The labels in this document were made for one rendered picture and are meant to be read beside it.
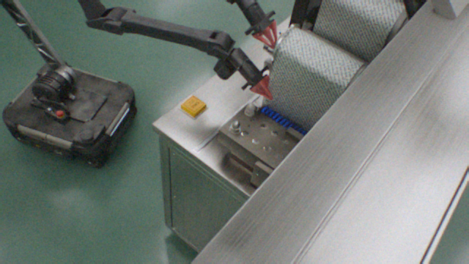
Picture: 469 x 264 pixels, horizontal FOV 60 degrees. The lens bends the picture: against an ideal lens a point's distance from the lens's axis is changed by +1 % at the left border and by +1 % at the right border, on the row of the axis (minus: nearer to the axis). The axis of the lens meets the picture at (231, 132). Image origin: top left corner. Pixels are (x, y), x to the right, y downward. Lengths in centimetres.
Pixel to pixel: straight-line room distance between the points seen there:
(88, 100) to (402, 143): 193
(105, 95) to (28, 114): 43
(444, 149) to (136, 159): 190
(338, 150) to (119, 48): 277
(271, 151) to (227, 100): 37
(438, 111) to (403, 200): 27
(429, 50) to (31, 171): 223
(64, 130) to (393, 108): 200
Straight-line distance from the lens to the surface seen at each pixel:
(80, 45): 326
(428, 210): 81
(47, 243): 234
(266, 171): 125
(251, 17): 129
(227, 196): 144
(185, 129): 147
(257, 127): 134
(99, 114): 243
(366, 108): 59
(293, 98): 131
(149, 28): 141
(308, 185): 49
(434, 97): 101
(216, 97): 158
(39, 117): 249
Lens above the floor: 205
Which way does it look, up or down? 51 degrees down
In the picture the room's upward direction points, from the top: 9 degrees clockwise
